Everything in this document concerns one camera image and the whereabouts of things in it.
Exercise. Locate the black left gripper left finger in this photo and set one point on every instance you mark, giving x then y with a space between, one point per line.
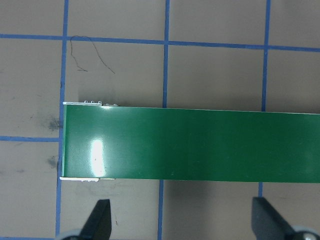
98 224

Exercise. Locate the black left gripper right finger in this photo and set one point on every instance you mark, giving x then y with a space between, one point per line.
267 223

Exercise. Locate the green conveyor belt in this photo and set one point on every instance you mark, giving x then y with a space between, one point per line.
117 142

